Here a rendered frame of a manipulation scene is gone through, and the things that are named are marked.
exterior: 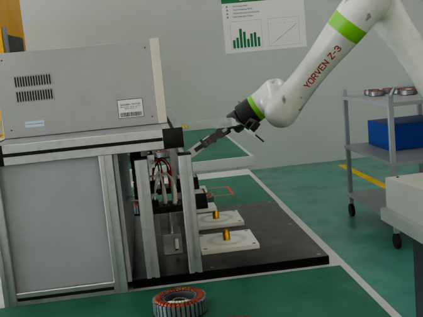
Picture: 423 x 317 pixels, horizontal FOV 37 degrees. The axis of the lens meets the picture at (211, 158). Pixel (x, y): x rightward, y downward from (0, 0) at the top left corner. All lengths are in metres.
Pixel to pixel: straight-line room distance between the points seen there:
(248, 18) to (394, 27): 5.05
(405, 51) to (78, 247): 1.17
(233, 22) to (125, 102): 5.53
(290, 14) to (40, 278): 5.92
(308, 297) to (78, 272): 0.52
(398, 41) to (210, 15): 5.04
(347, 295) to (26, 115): 0.84
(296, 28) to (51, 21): 2.61
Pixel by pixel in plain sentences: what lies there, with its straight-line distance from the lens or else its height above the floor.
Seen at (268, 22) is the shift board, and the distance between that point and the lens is 7.11.
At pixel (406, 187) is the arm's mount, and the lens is 1.93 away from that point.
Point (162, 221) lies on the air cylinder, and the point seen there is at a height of 0.80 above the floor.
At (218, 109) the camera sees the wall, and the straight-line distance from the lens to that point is 7.03.
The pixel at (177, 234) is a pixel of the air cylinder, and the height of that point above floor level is 0.82.
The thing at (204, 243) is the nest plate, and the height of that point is 0.78.
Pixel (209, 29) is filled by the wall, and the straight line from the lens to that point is 7.01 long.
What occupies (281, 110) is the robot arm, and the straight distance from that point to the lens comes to 2.02.
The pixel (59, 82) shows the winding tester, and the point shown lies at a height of 1.24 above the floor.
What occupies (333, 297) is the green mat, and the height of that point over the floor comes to 0.75.
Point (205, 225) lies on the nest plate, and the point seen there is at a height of 0.78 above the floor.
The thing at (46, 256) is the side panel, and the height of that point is 0.85.
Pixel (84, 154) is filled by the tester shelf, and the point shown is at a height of 1.08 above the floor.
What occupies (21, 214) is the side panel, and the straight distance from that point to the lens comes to 1.50.
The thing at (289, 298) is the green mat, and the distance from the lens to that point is 1.38.
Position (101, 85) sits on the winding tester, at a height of 1.22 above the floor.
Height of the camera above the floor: 1.26
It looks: 9 degrees down
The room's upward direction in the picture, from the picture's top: 5 degrees counter-clockwise
